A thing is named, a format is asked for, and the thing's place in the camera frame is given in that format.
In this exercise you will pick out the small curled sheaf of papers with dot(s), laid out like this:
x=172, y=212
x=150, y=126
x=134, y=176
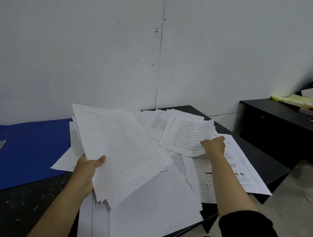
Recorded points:
x=185, y=134

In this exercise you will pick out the blue mat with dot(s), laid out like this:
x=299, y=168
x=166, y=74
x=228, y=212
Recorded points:
x=31, y=153

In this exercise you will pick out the white paper sheet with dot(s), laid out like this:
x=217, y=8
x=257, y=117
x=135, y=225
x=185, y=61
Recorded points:
x=308, y=92

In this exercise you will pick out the black side desk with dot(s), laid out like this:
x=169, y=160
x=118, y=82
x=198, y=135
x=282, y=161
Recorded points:
x=273, y=127

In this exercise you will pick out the person's right hand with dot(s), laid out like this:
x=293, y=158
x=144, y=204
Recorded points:
x=215, y=146

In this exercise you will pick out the person's left thumb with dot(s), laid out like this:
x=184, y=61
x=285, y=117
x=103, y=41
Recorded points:
x=99, y=161

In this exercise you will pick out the person's left forearm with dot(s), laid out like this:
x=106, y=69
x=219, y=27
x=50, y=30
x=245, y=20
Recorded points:
x=57, y=210

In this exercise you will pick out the large stack of printed papers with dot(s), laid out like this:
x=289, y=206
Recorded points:
x=122, y=146

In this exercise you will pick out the yellow-green paper sheets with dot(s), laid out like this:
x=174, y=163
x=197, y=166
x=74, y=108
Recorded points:
x=293, y=99

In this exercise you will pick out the scattered pile of white papers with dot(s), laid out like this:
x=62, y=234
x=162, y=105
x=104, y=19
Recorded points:
x=166, y=202

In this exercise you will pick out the person's right thumb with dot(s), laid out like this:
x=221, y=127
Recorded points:
x=206, y=142

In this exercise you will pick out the black sleeve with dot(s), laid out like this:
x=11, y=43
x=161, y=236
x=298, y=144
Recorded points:
x=247, y=225

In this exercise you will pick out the grey flat object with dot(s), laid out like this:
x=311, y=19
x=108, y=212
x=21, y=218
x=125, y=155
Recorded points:
x=2, y=144

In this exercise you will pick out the black work table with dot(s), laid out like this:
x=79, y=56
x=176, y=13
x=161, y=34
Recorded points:
x=264, y=158

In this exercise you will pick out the person's right forearm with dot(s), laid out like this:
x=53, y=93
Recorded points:
x=229, y=185

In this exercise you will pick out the person's left hand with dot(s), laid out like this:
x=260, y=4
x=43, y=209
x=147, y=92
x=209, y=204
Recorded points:
x=84, y=174

